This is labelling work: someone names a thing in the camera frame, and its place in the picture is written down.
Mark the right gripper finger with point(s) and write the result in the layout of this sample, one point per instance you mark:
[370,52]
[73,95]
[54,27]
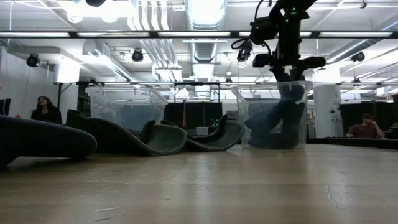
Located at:
[280,74]
[298,74]

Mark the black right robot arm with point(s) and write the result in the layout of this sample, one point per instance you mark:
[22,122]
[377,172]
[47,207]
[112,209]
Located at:
[290,18]

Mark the clear plastic bin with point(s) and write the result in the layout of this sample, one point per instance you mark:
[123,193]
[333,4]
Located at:
[248,93]
[124,99]

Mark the long black desk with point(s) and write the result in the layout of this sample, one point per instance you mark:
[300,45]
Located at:
[357,143]

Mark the small white box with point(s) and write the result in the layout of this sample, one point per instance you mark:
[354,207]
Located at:
[202,131]

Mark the black ceiling spotlight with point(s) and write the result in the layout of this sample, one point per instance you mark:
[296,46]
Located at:
[137,56]
[358,56]
[32,60]

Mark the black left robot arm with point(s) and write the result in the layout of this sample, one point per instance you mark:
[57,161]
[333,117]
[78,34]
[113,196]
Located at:
[95,2]

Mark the silver ventilation duct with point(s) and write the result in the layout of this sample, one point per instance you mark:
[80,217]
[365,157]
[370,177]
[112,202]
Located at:
[205,18]

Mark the blue grey cap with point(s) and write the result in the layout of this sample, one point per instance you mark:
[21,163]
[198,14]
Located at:
[273,130]
[46,140]

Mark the person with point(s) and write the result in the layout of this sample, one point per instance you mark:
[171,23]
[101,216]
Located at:
[365,129]
[46,113]

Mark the white round pillar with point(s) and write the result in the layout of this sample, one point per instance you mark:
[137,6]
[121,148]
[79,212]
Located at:
[326,109]

